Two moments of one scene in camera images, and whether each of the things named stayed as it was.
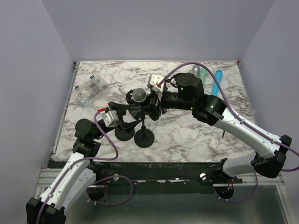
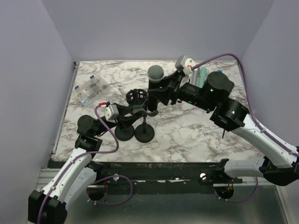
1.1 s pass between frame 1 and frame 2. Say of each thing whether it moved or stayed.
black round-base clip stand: stayed
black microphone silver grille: moved
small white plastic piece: stayed
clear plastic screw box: stayed
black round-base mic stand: moved
